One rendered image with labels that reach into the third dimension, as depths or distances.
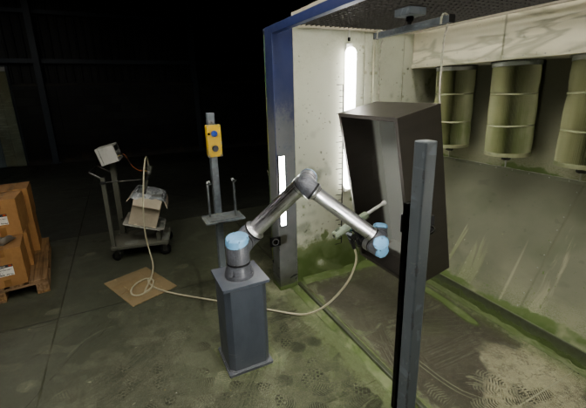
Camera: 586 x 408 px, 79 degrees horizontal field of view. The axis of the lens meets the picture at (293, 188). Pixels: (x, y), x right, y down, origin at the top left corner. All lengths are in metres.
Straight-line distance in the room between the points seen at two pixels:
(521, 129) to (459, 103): 0.59
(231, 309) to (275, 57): 1.88
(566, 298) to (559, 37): 1.73
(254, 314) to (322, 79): 1.94
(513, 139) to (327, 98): 1.49
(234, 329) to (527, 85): 2.68
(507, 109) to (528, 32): 0.54
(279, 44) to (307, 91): 0.43
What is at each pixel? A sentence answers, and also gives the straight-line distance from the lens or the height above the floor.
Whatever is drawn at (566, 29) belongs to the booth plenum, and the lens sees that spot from 2.96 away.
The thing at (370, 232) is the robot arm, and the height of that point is 0.98.
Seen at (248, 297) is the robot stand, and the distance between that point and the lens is 2.35.
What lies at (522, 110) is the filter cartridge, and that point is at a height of 1.62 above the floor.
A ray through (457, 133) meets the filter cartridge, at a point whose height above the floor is 1.39.
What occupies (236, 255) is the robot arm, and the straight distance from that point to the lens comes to 2.27.
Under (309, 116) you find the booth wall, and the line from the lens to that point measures 3.08.
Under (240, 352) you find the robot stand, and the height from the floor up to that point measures 0.16.
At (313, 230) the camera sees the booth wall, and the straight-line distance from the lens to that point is 3.34.
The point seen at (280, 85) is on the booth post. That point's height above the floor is 1.84.
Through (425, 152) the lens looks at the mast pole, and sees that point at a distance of 1.13.
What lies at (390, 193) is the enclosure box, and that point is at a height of 0.96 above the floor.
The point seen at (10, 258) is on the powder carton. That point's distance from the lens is 4.10.
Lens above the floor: 1.79
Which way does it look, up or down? 15 degrees down
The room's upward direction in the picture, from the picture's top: 1 degrees counter-clockwise
